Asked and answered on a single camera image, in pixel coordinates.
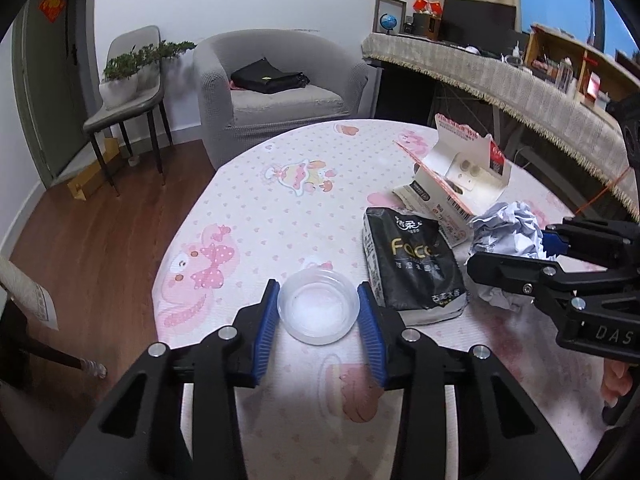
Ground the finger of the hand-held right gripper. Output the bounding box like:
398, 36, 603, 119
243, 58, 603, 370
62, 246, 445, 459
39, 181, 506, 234
466, 251, 608, 311
542, 216, 637, 271

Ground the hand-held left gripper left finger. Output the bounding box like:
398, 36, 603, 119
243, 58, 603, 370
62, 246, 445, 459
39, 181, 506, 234
50, 279, 281, 480

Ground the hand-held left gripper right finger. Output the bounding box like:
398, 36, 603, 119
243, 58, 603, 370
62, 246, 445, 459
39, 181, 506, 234
356, 282, 586, 480

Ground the paper ball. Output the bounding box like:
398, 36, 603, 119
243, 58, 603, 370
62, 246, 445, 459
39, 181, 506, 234
466, 201, 558, 311

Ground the clear plastic bowl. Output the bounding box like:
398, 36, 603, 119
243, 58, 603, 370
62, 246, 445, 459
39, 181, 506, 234
277, 267, 361, 346

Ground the person's right hand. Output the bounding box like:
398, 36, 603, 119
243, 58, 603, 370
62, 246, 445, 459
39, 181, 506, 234
602, 360, 633, 408

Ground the black tissue packet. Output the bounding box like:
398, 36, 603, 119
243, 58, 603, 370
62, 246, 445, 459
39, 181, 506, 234
362, 206, 468, 326

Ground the pink printed tablecloth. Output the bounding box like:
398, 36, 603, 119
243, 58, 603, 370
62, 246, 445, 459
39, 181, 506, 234
152, 119, 640, 480

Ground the opened white cardboard box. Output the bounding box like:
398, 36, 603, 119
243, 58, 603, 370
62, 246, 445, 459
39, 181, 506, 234
394, 113, 513, 221

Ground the beige fringed desk cloth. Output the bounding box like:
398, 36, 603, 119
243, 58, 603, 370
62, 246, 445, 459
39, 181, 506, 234
361, 32, 640, 221

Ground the wooden desk shelf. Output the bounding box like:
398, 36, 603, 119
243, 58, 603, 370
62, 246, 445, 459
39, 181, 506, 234
522, 22, 640, 106

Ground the dark furniture leg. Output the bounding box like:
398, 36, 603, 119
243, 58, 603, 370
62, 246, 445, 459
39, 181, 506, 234
0, 305, 108, 378

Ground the grey armchair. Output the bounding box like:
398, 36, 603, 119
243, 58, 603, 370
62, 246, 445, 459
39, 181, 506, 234
192, 29, 371, 170

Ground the black monitor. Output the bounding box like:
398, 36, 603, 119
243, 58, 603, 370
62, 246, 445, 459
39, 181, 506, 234
440, 0, 517, 48

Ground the beige patterned cloth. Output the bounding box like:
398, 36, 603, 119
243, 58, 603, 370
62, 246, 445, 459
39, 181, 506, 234
0, 255, 61, 331

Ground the black bag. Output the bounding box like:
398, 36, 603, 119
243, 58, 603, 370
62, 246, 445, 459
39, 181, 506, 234
230, 58, 311, 95

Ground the dark brown box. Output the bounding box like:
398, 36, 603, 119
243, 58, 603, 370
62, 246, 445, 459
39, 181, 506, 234
412, 12, 441, 40

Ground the grey chair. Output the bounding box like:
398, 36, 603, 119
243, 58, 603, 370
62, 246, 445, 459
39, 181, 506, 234
82, 25, 173, 197

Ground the potted green plant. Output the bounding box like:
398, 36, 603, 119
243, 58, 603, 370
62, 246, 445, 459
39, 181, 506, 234
98, 40, 197, 107

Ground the grey-green door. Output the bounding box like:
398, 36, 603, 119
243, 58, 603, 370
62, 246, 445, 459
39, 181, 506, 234
12, 0, 98, 188

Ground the red door decoration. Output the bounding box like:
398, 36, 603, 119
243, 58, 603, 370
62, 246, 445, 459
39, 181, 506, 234
39, 0, 66, 23

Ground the orange cable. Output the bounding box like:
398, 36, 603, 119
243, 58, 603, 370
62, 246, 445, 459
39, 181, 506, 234
575, 170, 631, 213

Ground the picture frame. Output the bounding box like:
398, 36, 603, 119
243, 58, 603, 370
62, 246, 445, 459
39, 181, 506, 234
372, 0, 407, 36

